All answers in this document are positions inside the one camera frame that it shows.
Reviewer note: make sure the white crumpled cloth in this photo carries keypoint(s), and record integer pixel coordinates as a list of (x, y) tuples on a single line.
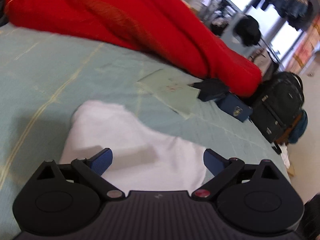
[(284, 155)]

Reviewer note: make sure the black hanging hat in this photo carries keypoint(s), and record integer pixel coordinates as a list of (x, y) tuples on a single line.
[(248, 30)]

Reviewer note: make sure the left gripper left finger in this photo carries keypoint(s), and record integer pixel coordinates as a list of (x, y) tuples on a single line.
[(90, 172)]

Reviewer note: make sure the black backpack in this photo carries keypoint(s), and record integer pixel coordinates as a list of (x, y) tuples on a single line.
[(276, 104)]

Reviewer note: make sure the teal towel on chair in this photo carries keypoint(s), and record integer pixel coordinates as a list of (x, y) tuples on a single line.
[(299, 129)]

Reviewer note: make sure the red blanket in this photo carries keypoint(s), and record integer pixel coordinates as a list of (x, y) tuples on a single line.
[(166, 28)]

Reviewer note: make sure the pale green paper sheet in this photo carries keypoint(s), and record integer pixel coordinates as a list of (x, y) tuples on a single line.
[(172, 88)]

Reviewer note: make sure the striped pink curtain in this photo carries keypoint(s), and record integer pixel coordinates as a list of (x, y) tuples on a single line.
[(305, 49)]

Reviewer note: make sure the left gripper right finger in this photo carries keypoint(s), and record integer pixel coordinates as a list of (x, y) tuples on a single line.
[(224, 172)]

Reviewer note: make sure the black long pouch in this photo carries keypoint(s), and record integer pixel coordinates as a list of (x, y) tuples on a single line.
[(211, 89)]

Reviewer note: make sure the white printed sweatshirt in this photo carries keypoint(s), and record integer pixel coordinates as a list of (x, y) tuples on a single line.
[(143, 159)]

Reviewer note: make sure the navy Mickey pencil case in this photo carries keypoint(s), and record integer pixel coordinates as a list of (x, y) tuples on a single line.
[(234, 107)]

